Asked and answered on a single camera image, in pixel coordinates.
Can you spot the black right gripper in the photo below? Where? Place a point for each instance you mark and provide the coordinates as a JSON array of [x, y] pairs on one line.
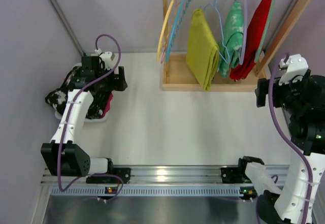
[[262, 92]]

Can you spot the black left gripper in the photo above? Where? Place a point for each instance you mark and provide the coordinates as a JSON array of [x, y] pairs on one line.
[[121, 79]]

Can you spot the green white tie-dye trousers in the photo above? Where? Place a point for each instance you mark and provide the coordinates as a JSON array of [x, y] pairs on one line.
[[233, 36]]

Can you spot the red trousers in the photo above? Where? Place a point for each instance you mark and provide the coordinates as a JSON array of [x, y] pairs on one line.
[[254, 35]]

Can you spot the yellow-green trousers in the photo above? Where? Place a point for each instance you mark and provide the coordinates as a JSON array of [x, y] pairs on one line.
[[202, 50]]

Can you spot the light blue wire hanger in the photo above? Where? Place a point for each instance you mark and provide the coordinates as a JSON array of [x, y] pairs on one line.
[[214, 4]]

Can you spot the lilac hanger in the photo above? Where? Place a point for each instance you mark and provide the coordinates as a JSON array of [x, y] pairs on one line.
[[245, 27]]

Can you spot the mint green hanger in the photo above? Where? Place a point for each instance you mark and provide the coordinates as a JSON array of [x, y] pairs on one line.
[[269, 17]]

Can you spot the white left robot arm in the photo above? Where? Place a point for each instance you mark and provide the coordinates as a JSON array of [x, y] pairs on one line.
[[84, 96]]

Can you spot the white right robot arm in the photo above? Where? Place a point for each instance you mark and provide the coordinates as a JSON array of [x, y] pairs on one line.
[[297, 111]]

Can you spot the yellow hanger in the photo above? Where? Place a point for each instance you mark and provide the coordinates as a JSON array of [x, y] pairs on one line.
[[165, 30]]

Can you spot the teal hanger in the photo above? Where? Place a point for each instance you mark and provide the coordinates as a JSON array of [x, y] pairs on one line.
[[182, 9]]

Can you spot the pink garment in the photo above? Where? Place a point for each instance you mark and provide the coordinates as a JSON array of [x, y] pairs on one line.
[[108, 105]]

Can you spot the wooden clothes rack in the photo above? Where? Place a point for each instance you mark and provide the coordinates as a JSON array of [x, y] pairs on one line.
[[178, 77]]

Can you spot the black white patterned garment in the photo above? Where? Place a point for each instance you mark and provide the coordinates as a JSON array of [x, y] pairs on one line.
[[57, 99]]

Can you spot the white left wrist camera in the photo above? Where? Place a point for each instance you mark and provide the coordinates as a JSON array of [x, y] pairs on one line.
[[106, 58]]

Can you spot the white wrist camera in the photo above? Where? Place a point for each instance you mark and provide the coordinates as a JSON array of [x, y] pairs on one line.
[[294, 67], [106, 58]]

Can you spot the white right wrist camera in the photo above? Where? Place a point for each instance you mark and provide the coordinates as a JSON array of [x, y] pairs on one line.
[[294, 67]]

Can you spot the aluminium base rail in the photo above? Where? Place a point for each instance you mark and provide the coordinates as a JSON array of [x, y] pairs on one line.
[[136, 174]]

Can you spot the aluminium corner frame post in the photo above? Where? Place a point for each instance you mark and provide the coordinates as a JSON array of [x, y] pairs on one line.
[[66, 25]]

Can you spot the grey slotted cable duct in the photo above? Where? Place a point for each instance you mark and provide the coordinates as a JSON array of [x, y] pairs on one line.
[[158, 191]]

